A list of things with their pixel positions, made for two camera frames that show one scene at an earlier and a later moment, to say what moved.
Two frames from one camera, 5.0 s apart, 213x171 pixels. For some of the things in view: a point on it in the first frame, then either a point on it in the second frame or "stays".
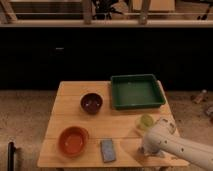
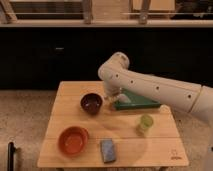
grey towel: [151, 149] → [122, 97]
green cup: [146, 120] stays
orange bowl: [73, 141] stays
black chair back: [10, 156] stays
